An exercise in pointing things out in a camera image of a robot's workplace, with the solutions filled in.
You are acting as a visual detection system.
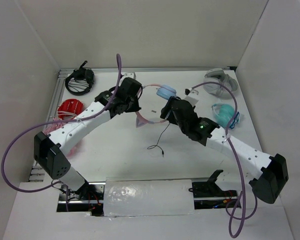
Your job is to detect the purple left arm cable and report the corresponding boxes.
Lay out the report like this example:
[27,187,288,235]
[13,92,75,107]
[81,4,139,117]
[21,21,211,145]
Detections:
[1,53,123,193]

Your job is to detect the white grey headphones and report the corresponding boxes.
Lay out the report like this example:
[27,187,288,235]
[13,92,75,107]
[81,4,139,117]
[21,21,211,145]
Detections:
[203,68,239,99]

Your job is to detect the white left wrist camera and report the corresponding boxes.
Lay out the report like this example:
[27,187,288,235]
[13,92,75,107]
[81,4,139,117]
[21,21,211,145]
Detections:
[122,72,136,79]

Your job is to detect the pink wrapped headphones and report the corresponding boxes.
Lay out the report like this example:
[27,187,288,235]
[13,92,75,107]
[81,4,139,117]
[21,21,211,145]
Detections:
[42,114,86,157]

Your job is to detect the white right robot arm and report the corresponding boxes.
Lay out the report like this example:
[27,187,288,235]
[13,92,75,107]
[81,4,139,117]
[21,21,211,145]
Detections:
[160,97,289,204]

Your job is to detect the teal wrapped headphones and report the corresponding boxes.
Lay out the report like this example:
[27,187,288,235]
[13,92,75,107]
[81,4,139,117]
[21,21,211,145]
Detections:
[211,103,241,130]

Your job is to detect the black wrapped headphones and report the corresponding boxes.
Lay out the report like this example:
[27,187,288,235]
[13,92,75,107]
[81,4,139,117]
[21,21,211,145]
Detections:
[64,60,95,96]

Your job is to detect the white taped cover plate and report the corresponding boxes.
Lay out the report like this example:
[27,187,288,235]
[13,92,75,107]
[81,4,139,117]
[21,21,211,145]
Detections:
[103,179,195,217]

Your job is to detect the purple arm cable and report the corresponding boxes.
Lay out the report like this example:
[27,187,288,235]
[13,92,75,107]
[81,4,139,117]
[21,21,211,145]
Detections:
[191,81,258,239]
[1,53,123,193]

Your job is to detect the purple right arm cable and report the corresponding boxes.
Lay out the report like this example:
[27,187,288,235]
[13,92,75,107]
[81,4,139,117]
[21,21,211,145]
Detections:
[191,81,258,239]

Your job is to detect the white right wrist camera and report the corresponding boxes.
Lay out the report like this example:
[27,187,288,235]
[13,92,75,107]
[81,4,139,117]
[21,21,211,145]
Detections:
[184,88,199,107]

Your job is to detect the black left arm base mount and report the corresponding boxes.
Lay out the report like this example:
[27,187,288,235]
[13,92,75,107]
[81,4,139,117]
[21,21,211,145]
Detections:
[53,182,106,217]

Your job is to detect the black headphone audio cable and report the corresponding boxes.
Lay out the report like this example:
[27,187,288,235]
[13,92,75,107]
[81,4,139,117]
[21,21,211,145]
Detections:
[146,121,172,158]

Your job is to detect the red wrapped headphones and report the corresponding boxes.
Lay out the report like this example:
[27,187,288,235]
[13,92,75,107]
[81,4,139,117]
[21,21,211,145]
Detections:
[57,98,84,120]

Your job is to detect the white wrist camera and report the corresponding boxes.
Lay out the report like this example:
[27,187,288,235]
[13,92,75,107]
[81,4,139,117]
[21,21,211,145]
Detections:
[122,72,136,79]
[184,88,199,107]

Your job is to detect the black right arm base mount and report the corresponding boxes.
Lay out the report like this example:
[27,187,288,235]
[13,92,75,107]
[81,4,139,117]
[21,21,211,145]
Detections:
[188,169,238,210]

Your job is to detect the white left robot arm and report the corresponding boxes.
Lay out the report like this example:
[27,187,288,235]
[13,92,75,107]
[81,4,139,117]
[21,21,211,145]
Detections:
[33,77,142,200]

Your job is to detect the pink blue cat-ear headphones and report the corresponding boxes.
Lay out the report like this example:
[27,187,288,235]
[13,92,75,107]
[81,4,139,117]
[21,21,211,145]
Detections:
[135,83,177,128]

